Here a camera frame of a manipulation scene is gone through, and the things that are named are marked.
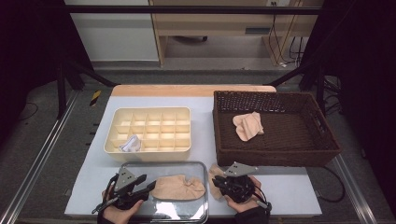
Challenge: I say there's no black horizontal bar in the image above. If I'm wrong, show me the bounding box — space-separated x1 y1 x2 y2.
64 4 325 16

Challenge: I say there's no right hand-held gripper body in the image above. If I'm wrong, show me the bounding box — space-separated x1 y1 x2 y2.
217 161 260 204

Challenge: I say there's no black hanging cable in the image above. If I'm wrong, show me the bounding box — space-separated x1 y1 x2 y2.
268 2 283 65

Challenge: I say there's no white table mat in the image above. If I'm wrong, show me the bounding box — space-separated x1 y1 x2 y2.
64 95 323 217

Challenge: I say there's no clear box lid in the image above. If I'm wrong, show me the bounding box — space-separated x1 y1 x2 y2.
119 161 209 224

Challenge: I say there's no aluminium rail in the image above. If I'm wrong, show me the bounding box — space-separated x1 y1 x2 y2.
0 90 80 224
333 153 379 224

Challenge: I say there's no wooden desk shelf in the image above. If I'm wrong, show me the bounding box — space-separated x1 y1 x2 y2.
148 0 326 67

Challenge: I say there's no cream divided storage box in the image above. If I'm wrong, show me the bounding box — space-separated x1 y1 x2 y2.
104 106 192 163

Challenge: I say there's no person's left hand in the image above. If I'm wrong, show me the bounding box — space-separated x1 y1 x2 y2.
101 189 145 224

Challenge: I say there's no black floor cable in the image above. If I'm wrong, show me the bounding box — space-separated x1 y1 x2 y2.
19 101 40 123
315 165 347 203

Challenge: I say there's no white cabinet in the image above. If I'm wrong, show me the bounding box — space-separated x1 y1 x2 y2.
64 0 161 63

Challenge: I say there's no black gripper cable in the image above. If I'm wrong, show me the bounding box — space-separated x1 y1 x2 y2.
91 195 120 216
254 186 273 213

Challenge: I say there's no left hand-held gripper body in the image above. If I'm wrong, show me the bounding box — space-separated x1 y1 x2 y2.
106 166 149 212

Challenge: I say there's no beige sock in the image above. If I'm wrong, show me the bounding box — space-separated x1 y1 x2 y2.
207 163 229 201
150 174 206 201
232 111 265 143

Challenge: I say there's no white sock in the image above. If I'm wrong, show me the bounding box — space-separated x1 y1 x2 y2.
119 133 143 153

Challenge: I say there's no black metal stand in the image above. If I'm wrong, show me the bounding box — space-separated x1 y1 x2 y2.
266 60 327 117
56 59 118 119

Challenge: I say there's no brown wicker basket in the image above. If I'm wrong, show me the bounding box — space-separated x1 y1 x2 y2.
212 90 343 168

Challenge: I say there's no black curtain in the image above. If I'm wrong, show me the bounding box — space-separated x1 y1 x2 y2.
299 0 396 217
0 0 93 148

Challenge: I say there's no black cable bundle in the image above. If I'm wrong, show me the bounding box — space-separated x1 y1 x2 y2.
289 36 305 68
322 75 344 117

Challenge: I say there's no person's right hand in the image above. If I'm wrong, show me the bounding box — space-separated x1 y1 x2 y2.
223 175 265 215

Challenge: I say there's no yellow black tape strip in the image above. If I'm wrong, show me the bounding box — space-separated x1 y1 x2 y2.
89 90 103 107

